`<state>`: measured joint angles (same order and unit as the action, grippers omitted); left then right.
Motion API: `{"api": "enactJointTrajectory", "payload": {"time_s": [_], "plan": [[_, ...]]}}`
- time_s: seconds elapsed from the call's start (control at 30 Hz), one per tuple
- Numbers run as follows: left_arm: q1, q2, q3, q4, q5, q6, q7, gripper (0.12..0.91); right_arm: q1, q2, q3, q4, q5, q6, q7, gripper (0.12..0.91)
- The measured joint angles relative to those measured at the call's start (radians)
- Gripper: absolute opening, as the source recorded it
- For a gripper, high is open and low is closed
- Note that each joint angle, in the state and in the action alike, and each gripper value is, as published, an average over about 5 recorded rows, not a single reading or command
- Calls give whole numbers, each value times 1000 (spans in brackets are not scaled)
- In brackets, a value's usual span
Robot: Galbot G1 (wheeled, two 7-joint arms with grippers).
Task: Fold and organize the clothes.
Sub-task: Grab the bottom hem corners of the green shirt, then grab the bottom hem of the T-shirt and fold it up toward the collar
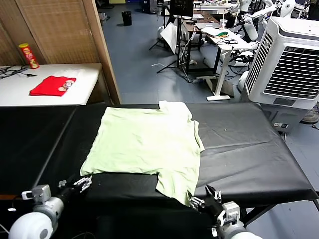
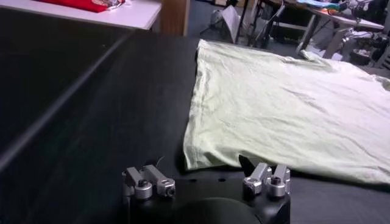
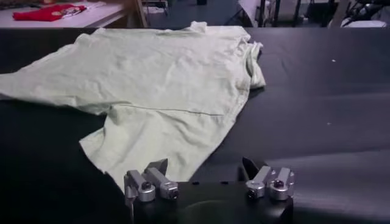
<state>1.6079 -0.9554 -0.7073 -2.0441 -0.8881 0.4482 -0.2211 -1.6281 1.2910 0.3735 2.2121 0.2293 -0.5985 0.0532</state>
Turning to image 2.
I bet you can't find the black tripod stand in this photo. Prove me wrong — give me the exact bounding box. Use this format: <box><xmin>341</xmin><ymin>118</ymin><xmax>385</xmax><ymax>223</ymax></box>
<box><xmin>248</xmin><ymin>2</ymin><xmax>286</xmax><ymax>49</ymax></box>

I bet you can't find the wooden cabinet panel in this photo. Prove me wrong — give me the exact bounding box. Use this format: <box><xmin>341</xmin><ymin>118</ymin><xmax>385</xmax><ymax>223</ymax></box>
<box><xmin>160</xmin><ymin>0</ymin><xmax>191</xmax><ymax>37</ymax></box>

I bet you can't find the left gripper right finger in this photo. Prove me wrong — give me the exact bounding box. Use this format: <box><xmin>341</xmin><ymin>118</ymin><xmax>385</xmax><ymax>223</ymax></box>
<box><xmin>239</xmin><ymin>155</ymin><xmax>291</xmax><ymax>198</ymax></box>

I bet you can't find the white cylindrical machine base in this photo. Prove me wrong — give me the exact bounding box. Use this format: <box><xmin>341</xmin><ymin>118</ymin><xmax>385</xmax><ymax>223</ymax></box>
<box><xmin>297</xmin><ymin>42</ymin><xmax>317</xmax><ymax>58</ymax></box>

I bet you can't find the white side table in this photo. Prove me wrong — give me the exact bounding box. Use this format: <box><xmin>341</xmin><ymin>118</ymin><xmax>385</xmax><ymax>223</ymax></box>
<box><xmin>0</xmin><ymin>0</ymin><xmax>162</xmax><ymax>31</ymax></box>

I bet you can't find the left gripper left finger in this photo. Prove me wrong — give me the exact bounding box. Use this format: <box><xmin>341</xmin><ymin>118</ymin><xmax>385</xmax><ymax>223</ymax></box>
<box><xmin>121</xmin><ymin>156</ymin><xmax>177</xmax><ymax>200</ymax></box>

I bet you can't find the red printed garment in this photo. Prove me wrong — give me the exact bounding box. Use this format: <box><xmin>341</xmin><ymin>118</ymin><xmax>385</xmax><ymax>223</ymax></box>
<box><xmin>33</xmin><ymin>0</ymin><xmax>126</xmax><ymax>13</ymax></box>

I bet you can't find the long cluttered work desk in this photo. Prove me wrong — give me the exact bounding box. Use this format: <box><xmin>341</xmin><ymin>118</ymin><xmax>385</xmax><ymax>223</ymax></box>
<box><xmin>258</xmin><ymin>0</ymin><xmax>385</xmax><ymax>58</ymax></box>

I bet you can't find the light green T-shirt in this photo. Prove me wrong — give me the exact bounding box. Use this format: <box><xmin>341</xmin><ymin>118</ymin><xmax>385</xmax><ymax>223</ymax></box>
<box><xmin>182</xmin><ymin>38</ymin><xmax>390</xmax><ymax>186</ymax></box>

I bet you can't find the white leaning board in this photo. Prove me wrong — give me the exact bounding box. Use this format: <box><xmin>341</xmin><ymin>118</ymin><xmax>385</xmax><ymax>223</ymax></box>
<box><xmin>221</xmin><ymin>5</ymin><xmax>241</xmax><ymax>43</ymax></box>

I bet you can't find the small white floor fan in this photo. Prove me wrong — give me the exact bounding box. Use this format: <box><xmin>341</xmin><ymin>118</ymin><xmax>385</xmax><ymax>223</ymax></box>
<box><xmin>210</xmin><ymin>9</ymin><xmax>225</xmax><ymax>28</ymax></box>

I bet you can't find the teal cloth pile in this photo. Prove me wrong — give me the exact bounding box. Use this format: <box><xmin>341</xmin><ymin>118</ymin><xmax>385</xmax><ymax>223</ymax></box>
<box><xmin>297</xmin><ymin>0</ymin><xmax>341</xmax><ymax>10</ymax></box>

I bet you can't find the white slatted panel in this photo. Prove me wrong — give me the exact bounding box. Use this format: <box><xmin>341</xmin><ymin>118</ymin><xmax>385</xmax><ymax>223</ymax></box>
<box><xmin>374</xmin><ymin>45</ymin><xmax>390</xmax><ymax>71</ymax></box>

